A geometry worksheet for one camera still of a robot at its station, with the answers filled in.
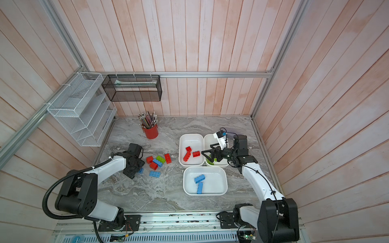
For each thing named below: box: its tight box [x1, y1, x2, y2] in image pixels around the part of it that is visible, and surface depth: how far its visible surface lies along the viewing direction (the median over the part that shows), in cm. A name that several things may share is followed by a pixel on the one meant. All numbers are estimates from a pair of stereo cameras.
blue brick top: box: [193, 174, 206, 184], surface depth 88 cm
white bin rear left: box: [178, 133, 206, 167], surface depth 102 cm
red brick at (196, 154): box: [192, 150, 201, 158], surface depth 98 cm
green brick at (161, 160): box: [156, 155, 166, 165], surface depth 97 cm
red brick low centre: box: [149, 161, 159, 171], surface depth 94 cm
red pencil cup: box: [144, 124, 159, 140], surface depth 109 cm
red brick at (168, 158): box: [164, 153, 172, 165], surface depth 97 cm
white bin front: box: [182, 166, 228, 196], surface depth 88 cm
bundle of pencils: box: [137, 110, 159, 133], surface depth 102 cm
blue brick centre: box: [152, 158, 163, 168], surface depth 94 cm
